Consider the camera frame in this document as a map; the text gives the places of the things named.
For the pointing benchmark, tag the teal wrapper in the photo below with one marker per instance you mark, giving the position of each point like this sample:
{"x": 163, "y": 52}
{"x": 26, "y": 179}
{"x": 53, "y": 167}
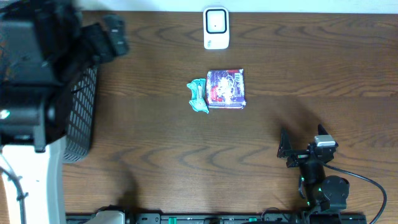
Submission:
{"x": 198, "y": 90}

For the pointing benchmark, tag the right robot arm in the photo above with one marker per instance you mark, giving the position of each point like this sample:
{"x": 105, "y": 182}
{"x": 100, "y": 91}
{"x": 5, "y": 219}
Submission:
{"x": 324, "y": 194}

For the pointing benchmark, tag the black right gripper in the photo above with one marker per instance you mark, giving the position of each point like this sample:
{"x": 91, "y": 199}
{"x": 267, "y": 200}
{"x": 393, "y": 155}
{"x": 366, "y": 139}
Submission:
{"x": 302, "y": 156}

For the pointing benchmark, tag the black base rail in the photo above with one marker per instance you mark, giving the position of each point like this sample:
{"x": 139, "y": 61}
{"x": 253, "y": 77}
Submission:
{"x": 272, "y": 217}

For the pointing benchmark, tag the purple snack packet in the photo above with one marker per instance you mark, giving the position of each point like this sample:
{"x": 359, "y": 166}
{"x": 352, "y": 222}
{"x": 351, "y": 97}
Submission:
{"x": 225, "y": 89}

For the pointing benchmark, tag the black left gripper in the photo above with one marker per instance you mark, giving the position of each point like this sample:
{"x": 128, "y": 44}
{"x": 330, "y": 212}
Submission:
{"x": 115, "y": 34}

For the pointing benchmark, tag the grey plastic basket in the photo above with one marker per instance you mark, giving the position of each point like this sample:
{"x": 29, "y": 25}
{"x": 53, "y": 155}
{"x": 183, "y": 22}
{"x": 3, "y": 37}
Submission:
{"x": 80, "y": 123}

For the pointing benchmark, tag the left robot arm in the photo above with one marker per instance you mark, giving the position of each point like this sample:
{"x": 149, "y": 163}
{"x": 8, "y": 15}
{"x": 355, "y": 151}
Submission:
{"x": 49, "y": 69}

